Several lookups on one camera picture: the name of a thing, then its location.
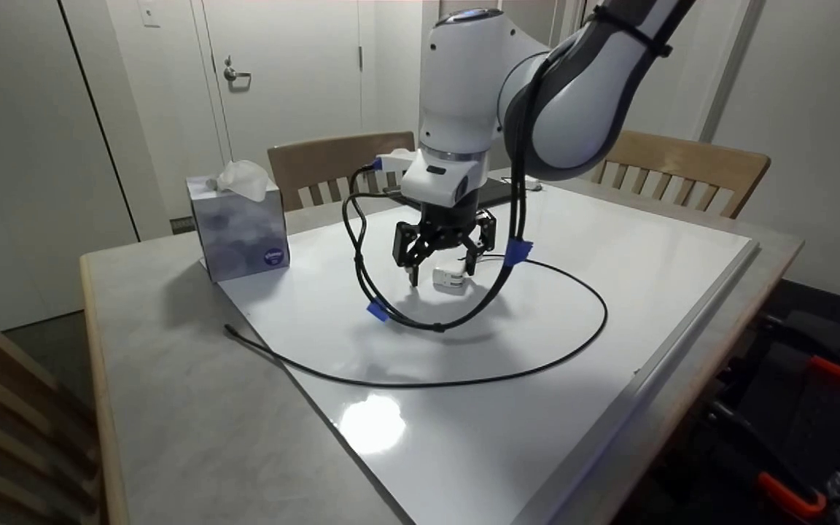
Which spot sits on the white wall light switch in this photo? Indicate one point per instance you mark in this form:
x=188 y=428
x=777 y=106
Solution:
x=150 y=12

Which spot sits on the white whiteboard sheet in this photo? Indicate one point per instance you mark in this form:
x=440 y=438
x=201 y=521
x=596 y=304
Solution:
x=537 y=411

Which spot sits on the purple grey tissue box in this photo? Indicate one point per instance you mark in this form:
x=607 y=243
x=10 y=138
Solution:
x=241 y=228

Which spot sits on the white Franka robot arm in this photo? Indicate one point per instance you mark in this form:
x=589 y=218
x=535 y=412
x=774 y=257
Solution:
x=576 y=98

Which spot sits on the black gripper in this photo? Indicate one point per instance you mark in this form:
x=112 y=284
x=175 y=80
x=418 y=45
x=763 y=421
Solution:
x=443 y=224

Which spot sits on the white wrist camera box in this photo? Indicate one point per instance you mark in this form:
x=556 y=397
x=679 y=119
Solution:
x=439 y=180

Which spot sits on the light wooden slat-back chair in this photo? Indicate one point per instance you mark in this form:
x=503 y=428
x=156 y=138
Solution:
x=321 y=155
x=13 y=428
x=693 y=163

